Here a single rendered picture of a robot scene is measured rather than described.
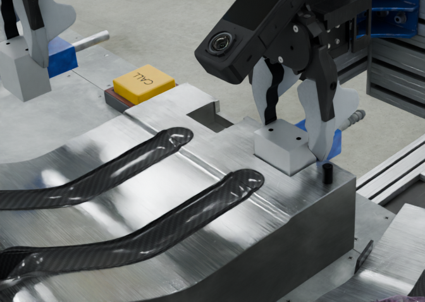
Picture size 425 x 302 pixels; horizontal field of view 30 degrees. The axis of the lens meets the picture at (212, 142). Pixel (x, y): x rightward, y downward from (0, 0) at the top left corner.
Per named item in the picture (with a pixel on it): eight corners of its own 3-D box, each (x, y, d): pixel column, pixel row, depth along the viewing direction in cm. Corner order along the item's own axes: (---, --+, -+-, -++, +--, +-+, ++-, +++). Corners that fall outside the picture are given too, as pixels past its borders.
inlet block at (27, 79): (98, 48, 97) (92, 7, 94) (121, 61, 94) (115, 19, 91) (2, 87, 91) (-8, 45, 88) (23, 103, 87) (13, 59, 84)
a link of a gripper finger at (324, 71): (347, 118, 70) (327, 23, 67) (335, 125, 70) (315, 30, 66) (310, 112, 74) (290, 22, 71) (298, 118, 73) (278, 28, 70)
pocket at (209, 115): (219, 126, 90) (217, 98, 88) (251, 144, 86) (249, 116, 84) (188, 143, 88) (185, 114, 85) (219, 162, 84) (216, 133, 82)
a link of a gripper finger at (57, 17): (93, 55, 87) (69, -28, 83) (46, 74, 84) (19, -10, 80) (80, 52, 89) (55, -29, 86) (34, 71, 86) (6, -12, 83)
